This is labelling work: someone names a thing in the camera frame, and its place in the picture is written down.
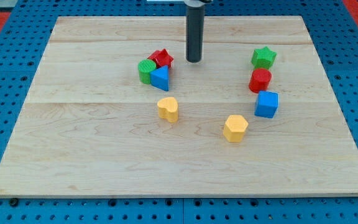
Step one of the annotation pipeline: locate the blue triangle block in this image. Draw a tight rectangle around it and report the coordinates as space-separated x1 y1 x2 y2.
150 65 169 91

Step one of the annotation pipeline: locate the yellow heart block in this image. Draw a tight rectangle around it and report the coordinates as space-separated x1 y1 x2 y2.
157 97 178 123

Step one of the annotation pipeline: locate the blue cube block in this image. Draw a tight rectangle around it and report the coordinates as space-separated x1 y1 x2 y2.
254 91 278 118

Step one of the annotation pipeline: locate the red star block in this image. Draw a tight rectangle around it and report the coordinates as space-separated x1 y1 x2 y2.
147 49 174 68

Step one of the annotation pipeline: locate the light wooden board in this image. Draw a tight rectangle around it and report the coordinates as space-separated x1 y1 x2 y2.
0 16 358 198

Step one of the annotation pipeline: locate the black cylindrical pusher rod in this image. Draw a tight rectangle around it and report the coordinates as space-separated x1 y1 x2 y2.
185 0 205 63

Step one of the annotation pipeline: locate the green star block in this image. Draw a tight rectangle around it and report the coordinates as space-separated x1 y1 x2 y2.
251 46 277 69

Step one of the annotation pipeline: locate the red cylinder block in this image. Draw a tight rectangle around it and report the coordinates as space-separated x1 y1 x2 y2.
249 68 272 93

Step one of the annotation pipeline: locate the green cylinder block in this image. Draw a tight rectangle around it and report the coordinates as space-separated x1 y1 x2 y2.
137 59 157 85

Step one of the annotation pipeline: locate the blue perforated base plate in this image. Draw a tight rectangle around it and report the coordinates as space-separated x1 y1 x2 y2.
0 0 358 223

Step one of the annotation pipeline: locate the yellow hexagon block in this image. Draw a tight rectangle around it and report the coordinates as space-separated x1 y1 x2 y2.
223 114 249 142

